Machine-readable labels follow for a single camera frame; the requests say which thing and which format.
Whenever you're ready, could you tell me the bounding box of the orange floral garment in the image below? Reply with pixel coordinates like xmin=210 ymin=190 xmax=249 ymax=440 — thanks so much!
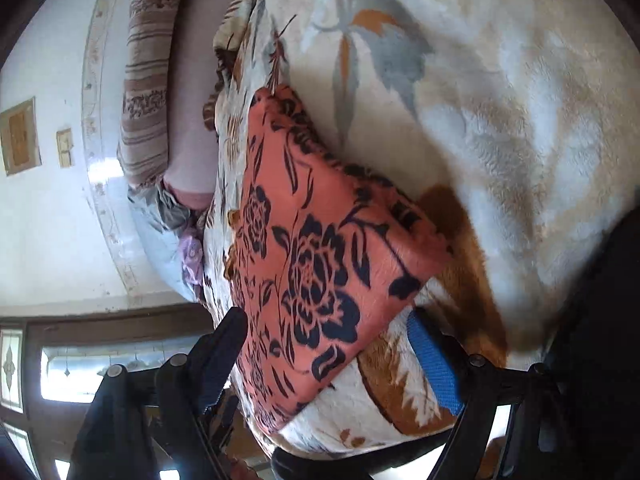
xmin=228 ymin=86 xmax=449 ymax=434

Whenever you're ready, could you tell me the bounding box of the purple floral cloth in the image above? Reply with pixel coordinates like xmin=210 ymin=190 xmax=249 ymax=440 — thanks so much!
xmin=178 ymin=229 xmax=204 ymax=289

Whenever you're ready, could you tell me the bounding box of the grey blue pillow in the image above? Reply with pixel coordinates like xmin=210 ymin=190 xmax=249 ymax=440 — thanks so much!
xmin=127 ymin=182 xmax=203 ymax=302

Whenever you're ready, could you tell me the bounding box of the pink bed sheet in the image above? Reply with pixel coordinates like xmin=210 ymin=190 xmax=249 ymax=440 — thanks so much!
xmin=163 ymin=0 xmax=231 ymax=211

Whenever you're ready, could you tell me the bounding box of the brown striped pillow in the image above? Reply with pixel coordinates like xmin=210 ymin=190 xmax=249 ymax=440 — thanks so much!
xmin=118 ymin=0 xmax=181 ymax=188

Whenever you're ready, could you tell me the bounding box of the brown wooden window frame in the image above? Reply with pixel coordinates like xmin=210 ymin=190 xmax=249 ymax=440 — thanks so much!
xmin=1 ymin=306 xmax=238 ymax=479

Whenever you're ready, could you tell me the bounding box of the small wall socket plate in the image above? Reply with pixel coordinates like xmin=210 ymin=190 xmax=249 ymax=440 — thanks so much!
xmin=56 ymin=128 xmax=74 ymax=168

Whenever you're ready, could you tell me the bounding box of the yellow wall switch plate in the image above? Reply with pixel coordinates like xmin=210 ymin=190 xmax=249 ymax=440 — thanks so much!
xmin=1 ymin=98 xmax=41 ymax=176

